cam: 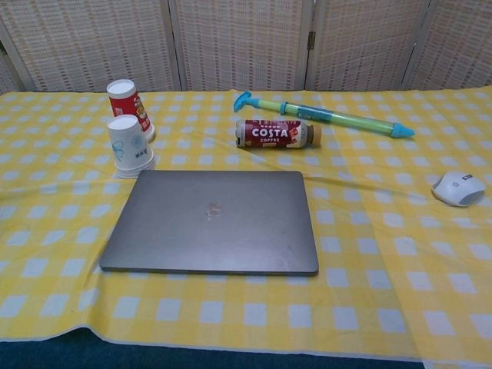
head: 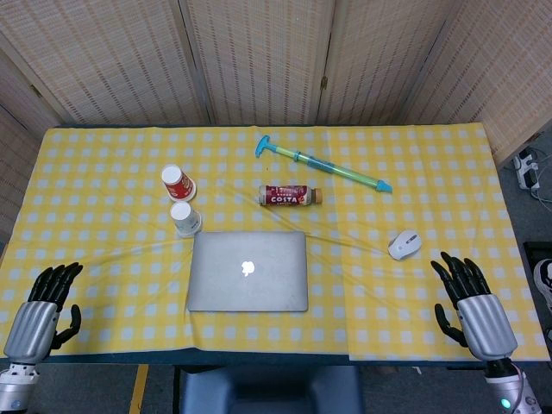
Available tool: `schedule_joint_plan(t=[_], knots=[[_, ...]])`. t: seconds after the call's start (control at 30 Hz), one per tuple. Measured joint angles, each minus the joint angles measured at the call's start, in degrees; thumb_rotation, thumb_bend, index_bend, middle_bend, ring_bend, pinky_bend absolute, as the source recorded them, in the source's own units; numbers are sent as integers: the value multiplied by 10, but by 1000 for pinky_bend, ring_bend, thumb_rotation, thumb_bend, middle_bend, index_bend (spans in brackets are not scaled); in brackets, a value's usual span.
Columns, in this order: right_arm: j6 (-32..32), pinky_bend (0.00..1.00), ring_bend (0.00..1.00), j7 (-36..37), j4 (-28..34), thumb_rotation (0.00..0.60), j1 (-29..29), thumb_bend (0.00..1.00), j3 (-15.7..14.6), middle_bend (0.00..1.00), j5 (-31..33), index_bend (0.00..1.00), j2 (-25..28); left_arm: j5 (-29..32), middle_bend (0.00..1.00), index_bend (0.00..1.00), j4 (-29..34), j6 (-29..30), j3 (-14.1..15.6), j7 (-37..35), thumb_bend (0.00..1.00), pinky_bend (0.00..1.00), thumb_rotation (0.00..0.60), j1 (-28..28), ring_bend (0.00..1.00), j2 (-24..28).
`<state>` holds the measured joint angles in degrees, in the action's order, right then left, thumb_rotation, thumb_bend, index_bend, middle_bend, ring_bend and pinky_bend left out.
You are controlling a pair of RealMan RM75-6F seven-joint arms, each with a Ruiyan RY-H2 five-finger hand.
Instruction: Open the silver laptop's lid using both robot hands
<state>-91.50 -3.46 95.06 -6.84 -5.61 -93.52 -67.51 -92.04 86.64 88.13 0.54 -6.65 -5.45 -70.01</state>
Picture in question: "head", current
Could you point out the white black sneaker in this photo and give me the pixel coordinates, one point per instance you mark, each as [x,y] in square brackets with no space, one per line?
[544,282]

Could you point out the white paper cup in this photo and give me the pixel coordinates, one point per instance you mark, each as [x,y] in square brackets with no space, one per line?
[185,220]

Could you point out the yellow floor tape strip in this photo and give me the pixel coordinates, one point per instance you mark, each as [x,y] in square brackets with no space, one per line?
[139,388]

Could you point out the white computer mouse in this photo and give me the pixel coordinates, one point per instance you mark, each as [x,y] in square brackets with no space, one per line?
[403,245]

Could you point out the woven folding screen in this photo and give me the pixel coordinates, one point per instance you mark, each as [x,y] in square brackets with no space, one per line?
[267,56]

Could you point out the silver laptop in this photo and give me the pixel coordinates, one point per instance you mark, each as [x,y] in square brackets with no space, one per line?
[248,271]

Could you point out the green blue water pump toy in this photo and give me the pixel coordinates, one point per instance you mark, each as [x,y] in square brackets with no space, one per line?
[321,164]

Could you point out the Costa coffee bottle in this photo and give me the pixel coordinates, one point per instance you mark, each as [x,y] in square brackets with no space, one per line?
[286,195]

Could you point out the red paper cup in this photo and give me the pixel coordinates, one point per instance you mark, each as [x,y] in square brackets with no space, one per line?
[181,185]

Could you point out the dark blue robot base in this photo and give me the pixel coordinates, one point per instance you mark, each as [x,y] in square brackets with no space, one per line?
[271,390]

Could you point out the white power strip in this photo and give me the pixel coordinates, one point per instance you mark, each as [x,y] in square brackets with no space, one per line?
[527,170]

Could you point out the yellow checkered tablecloth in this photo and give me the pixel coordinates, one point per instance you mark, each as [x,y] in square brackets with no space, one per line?
[121,267]

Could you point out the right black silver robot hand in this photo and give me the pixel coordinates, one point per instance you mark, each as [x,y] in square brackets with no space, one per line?
[485,323]

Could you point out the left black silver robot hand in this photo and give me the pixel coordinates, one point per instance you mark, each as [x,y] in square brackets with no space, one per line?
[34,321]

